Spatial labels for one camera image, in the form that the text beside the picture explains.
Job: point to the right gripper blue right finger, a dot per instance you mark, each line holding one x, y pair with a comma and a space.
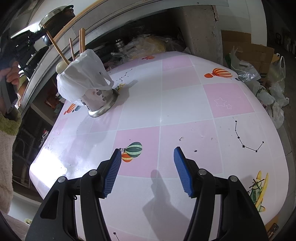
239, 218

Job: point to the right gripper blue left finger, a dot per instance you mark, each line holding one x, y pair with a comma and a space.
55, 219

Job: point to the wooden chopstick one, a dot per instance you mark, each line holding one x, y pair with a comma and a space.
56, 46

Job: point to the white plastic soup spoon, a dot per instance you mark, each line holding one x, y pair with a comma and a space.
61, 66

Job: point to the wooden chopstick four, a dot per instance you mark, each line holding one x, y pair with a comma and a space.
83, 40

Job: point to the wooden chopstick two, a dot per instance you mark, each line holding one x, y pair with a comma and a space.
71, 49

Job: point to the wooden chopstick three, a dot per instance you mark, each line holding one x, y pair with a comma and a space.
80, 41

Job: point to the left forearm fuzzy sleeve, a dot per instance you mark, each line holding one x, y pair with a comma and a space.
9, 129

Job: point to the person's left hand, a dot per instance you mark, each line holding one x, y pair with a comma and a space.
11, 74

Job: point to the black cooking pot with lid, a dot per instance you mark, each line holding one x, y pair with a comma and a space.
58, 18

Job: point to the white plastic bag liner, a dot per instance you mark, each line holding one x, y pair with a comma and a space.
84, 73

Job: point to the wooden cutting board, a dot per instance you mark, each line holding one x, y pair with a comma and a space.
76, 18

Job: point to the steel utensil holder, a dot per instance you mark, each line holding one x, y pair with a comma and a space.
98, 101

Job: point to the bag of yellow food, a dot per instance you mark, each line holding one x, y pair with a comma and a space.
145, 45

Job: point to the cardboard box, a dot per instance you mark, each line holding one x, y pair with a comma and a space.
259, 56

